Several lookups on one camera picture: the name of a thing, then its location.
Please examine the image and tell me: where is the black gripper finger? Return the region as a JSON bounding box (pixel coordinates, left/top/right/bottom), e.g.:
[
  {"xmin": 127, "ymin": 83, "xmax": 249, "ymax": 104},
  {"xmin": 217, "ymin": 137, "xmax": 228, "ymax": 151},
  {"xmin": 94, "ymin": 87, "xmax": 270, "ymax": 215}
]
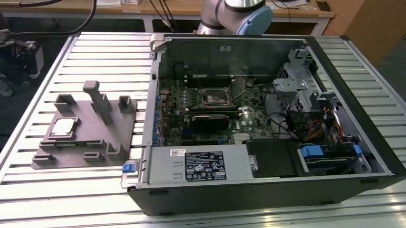
[{"xmin": 14, "ymin": 40, "xmax": 46, "ymax": 79}]

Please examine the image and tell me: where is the silver square CPU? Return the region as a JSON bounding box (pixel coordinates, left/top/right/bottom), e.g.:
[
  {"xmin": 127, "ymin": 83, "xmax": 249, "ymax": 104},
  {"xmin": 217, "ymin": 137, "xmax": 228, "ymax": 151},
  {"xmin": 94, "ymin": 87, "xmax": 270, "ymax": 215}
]
[{"xmin": 51, "ymin": 118, "xmax": 77, "ymax": 137}]

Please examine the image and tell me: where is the thin metal locking lever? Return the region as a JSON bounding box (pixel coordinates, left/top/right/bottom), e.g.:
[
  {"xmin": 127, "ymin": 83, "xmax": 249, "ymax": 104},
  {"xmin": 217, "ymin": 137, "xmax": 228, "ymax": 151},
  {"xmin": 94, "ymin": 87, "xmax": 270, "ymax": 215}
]
[{"xmin": 195, "ymin": 77, "xmax": 206, "ymax": 95}]

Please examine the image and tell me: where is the CPU socket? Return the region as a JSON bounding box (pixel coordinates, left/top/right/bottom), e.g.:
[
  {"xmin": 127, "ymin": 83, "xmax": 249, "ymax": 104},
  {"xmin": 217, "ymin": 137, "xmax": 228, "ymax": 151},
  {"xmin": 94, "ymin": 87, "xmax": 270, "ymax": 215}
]
[{"xmin": 197, "ymin": 87, "xmax": 236, "ymax": 106}]

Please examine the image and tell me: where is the grey chair base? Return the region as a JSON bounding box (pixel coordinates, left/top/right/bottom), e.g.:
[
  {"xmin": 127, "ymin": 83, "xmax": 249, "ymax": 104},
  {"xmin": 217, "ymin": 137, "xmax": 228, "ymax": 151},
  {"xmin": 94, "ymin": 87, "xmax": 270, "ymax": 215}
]
[{"xmin": 0, "ymin": 78, "xmax": 14, "ymax": 97}]

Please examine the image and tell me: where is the grey plastic parts rack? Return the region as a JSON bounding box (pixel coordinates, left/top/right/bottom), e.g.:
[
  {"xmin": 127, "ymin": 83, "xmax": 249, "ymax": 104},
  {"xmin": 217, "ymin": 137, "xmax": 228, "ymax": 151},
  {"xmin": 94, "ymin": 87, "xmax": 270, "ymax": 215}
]
[{"xmin": 30, "ymin": 80, "xmax": 139, "ymax": 170}]

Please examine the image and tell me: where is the blue case latch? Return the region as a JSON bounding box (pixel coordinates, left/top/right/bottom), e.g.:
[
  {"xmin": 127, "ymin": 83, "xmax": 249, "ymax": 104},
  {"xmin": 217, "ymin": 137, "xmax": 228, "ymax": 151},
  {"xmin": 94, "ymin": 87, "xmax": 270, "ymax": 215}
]
[{"xmin": 122, "ymin": 160, "xmax": 137, "ymax": 173}]

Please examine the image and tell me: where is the silver power supply unit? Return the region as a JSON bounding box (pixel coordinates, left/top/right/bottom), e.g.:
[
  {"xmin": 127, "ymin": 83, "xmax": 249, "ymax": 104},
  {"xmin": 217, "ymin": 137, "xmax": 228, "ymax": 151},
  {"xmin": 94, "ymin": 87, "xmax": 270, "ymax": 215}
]
[{"xmin": 138, "ymin": 144, "xmax": 254, "ymax": 186}]

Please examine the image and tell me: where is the black graphics card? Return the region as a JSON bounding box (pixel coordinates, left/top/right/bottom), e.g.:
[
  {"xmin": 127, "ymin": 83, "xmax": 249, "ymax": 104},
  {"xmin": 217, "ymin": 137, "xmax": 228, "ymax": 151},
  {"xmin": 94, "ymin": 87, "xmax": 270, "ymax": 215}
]
[{"xmin": 190, "ymin": 114, "xmax": 232, "ymax": 134}]

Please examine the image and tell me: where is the small silver heatsink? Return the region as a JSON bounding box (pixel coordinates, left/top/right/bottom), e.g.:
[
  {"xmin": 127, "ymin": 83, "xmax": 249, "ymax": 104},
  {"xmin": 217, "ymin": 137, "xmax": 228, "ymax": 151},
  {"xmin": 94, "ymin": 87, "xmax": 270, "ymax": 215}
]
[{"xmin": 233, "ymin": 133, "xmax": 253, "ymax": 144}]

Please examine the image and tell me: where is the green motherboard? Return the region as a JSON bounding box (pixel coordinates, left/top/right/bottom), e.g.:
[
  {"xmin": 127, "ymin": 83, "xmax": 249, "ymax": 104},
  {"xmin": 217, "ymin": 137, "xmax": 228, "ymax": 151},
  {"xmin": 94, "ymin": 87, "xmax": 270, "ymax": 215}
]
[{"xmin": 157, "ymin": 75, "xmax": 277, "ymax": 147}]

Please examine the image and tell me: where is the silver perforated drive cage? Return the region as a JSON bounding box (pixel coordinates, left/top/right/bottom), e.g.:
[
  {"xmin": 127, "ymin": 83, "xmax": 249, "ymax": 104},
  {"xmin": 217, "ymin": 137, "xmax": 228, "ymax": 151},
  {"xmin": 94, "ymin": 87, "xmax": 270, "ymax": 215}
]
[{"xmin": 272, "ymin": 48, "xmax": 320, "ymax": 112}]

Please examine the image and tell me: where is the black open PC case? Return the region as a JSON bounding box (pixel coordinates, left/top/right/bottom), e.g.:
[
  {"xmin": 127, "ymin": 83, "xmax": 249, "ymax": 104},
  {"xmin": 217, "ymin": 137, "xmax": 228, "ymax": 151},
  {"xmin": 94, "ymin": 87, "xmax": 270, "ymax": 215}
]
[{"xmin": 127, "ymin": 33, "xmax": 406, "ymax": 217}]

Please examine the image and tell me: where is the black plastic drive cover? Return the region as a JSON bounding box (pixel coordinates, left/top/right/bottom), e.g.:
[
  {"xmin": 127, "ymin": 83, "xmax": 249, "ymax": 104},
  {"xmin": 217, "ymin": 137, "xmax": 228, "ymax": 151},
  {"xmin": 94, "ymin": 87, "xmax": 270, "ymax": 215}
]
[{"xmin": 242, "ymin": 139, "xmax": 305, "ymax": 179}]

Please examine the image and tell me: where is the hard disk in blue carrier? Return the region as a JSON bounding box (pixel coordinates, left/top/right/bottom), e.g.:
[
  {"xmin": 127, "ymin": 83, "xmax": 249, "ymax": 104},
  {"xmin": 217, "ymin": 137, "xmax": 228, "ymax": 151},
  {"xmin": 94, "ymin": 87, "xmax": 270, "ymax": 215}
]
[{"xmin": 300, "ymin": 144, "xmax": 356, "ymax": 167}]

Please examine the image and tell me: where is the wooden cabinet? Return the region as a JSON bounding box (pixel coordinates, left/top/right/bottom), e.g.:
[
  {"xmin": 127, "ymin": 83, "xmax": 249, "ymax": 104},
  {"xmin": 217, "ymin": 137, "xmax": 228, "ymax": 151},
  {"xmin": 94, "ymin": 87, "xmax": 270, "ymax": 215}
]
[{"xmin": 324, "ymin": 0, "xmax": 406, "ymax": 69}]

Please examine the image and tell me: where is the wooden desk white frame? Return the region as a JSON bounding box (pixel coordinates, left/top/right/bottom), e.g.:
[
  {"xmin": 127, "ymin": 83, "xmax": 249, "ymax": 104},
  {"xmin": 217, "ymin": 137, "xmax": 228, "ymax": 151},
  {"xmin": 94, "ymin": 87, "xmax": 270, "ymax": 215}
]
[{"xmin": 0, "ymin": 0, "xmax": 337, "ymax": 36}]

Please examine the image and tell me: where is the thick black cable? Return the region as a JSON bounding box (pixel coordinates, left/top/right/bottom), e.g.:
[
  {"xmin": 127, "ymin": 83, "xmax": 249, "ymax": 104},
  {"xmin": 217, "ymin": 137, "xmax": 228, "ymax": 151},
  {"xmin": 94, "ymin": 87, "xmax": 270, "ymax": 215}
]
[{"xmin": 9, "ymin": 0, "xmax": 98, "ymax": 38}]

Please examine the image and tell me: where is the thin hanging cable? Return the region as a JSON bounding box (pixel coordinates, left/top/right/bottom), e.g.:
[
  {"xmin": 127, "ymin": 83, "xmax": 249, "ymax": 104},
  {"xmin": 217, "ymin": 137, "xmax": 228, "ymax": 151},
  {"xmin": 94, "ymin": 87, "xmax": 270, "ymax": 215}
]
[{"xmin": 151, "ymin": 0, "xmax": 177, "ymax": 31}]

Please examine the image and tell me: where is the orange red wire bundle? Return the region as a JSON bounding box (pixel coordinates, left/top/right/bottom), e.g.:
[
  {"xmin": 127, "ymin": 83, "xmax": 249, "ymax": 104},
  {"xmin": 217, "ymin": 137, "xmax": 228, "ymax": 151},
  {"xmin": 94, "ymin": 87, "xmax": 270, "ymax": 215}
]
[{"xmin": 304, "ymin": 105, "xmax": 346, "ymax": 144}]

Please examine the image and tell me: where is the silver disk bay frame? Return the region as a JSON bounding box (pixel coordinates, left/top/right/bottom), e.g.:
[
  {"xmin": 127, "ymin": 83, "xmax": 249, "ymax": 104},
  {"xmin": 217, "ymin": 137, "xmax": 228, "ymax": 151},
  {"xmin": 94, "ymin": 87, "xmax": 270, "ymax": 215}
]
[{"xmin": 297, "ymin": 140, "xmax": 374, "ymax": 178}]

